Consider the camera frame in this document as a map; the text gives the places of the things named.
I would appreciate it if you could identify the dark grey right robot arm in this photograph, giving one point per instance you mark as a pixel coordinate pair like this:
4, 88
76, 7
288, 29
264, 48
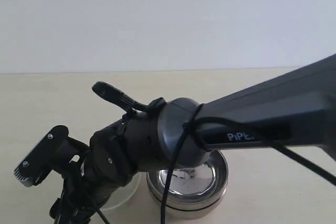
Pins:
295, 109

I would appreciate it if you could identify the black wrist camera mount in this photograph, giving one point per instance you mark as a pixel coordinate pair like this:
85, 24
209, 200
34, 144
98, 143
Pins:
53, 152

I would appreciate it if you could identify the white ceramic bowl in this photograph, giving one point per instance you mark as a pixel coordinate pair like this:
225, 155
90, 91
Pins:
123, 194

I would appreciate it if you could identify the stainless steel bowl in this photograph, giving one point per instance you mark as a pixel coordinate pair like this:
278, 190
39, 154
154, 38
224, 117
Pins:
195, 192

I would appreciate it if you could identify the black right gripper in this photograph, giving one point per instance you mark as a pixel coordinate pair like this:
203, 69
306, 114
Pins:
91, 174

